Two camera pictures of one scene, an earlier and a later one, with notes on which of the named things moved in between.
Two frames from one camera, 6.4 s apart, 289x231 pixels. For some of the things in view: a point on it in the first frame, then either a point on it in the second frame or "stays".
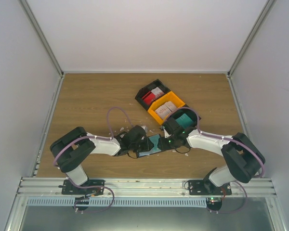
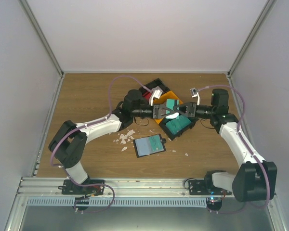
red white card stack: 150,96 stays
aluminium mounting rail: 53,186 stays
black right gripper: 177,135 to 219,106
